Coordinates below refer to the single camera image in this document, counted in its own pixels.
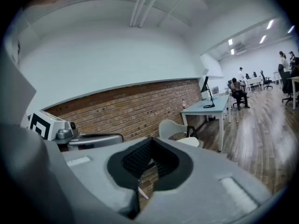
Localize person's white t-shirt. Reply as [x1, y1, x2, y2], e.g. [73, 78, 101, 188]
[0, 51, 37, 129]

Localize light blue table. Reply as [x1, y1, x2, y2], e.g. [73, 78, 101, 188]
[179, 94, 232, 153]

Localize white ceiling pipes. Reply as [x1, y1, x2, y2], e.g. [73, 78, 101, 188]
[129, 0, 165, 28]

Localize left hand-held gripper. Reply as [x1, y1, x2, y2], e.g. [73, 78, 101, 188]
[27, 110, 124, 152]

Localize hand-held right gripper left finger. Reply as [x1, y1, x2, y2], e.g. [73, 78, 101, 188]
[62, 137, 154, 220]

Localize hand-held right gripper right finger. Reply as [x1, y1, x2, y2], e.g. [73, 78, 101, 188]
[134, 137, 273, 224]

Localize black desk lamp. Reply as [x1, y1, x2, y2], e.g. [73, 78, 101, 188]
[200, 76, 216, 109]

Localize grey chair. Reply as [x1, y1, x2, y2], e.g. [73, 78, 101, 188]
[158, 119, 204, 149]

